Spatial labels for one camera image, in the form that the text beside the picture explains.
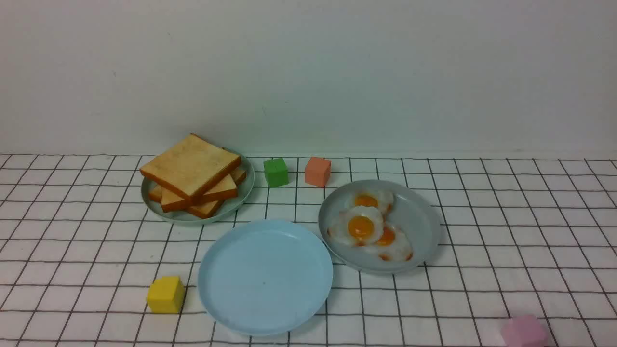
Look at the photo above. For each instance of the fried egg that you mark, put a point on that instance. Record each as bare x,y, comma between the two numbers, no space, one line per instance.
381,199
357,226
393,246

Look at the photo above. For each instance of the toast slice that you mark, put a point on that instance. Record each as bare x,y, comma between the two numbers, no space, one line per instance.
190,167
225,189
206,210

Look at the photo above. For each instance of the orange cube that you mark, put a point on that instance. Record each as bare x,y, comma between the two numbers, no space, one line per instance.
317,172

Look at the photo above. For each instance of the green cube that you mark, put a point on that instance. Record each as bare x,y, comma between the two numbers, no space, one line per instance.
276,172

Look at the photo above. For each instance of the light green bread plate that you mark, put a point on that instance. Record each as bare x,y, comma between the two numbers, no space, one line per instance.
223,208

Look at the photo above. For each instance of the grey egg plate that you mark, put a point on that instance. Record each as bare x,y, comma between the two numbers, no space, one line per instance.
410,213

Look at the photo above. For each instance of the light blue center plate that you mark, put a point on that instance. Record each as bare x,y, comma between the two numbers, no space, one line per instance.
265,277

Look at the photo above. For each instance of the yellow cube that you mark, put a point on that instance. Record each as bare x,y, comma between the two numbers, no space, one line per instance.
166,295

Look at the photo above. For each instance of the checkered white tablecloth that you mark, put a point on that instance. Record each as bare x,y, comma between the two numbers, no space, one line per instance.
79,250

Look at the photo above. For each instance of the pink cube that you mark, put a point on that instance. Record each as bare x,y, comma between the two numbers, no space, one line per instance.
524,331

